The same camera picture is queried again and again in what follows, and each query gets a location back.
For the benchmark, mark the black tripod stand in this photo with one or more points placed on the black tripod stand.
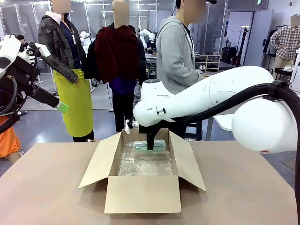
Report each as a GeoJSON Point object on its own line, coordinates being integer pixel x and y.
{"type": "Point", "coordinates": [243, 42]}

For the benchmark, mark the white side table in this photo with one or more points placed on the white side table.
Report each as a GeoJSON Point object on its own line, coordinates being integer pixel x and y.
{"type": "Point", "coordinates": [222, 122]}

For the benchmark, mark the black chair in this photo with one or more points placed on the black chair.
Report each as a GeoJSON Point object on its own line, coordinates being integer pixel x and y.
{"type": "Point", "coordinates": [282, 71]}

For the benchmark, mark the person in grey hoodie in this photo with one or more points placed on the person in grey hoodie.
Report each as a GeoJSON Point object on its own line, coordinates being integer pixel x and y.
{"type": "Point", "coordinates": [175, 54]}

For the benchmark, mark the mannequin with orange trousers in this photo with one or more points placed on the mannequin with orange trousers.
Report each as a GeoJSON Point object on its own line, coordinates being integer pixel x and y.
{"type": "Point", "coordinates": [8, 143]}

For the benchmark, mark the mannequin camouflage jacket yellow skirt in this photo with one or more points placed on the mannequin camouflage jacket yellow skirt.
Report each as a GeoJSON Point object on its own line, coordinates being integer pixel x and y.
{"type": "Point", "coordinates": [75, 98]}

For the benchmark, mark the person's right hand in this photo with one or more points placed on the person's right hand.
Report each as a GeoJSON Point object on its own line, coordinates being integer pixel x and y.
{"type": "Point", "coordinates": [206, 75]}

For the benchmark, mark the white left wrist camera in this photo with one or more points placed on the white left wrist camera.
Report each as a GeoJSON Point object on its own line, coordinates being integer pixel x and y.
{"type": "Point", "coordinates": [43, 51]}

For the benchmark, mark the clear bubble wrap sheet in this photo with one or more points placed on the clear bubble wrap sheet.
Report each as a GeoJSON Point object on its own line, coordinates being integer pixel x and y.
{"type": "Point", "coordinates": [143, 166]}

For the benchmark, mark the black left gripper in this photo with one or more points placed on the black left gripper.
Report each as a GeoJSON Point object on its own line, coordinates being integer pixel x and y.
{"type": "Point", "coordinates": [22, 71]}

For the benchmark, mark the person in plaid shirt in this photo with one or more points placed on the person in plaid shirt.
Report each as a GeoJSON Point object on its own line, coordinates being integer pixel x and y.
{"type": "Point", "coordinates": [284, 39]}

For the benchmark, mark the brown cardboard shipping box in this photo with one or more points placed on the brown cardboard shipping box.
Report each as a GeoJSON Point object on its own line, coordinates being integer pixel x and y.
{"type": "Point", "coordinates": [143, 194]}

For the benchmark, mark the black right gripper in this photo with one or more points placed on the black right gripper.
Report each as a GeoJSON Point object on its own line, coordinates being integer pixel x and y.
{"type": "Point", "coordinates": [150, 130]}

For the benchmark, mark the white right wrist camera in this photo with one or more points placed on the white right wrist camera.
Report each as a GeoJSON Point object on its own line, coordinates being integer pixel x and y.
{"type": "Point", "coordinates": [128, 127]}

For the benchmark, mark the black stool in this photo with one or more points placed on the black stool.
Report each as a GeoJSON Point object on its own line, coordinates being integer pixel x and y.
{"type": "Point", "coordinates": [193, 131]}

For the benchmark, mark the mint green glasses case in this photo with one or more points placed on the mint green glasses case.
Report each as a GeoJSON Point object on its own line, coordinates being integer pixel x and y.
{"type": "Point", "coordinates": [140, 146]}

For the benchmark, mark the background workbench with equipment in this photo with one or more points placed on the background workbench with equipment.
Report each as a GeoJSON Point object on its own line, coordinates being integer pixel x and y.
{"type": "Point", "coordinates": [151, 66]}

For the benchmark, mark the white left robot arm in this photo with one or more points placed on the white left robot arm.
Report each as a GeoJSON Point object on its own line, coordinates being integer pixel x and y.
{"type": "Point", "coordinates": [9, 47]}

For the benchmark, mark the seated person black hair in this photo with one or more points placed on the seated person black hair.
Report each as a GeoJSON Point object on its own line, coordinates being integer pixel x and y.
{"type": "Point", "coordinates": [22, 39]}

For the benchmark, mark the grey sleeved right forearm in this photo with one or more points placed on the grey sleeved right forearm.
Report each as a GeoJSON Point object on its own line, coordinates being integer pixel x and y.
{"type": "Point", "coordinates": [194, 75]}

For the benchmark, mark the mannequin dark red shawl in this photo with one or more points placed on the mannequin dark red shawl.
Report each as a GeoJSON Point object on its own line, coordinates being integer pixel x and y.
{"type": "Point", "coordinates": [117, 54]}

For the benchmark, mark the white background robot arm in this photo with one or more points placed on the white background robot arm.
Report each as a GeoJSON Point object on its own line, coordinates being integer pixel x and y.
{"type": "Point", "coordinates": [146, 35]}
{"type": "Point", "coordinates": [85, 39]}

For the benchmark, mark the wooden shoe shelf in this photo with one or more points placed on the wooden shoe shelf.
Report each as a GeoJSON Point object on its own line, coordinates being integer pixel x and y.
{"type": "Point", "coordinates": [207, 63]}

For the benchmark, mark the clothes rack with garments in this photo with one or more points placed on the clothes rack with garments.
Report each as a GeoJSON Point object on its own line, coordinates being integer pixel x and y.
{"type": "Point", "coordinates": [267, 42]}

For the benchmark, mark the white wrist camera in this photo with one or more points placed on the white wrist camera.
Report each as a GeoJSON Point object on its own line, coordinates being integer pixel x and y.
{"type": "Point", "coordinates": [128, 127]}
{"type": "Point", "coordinates": [43, 51]}

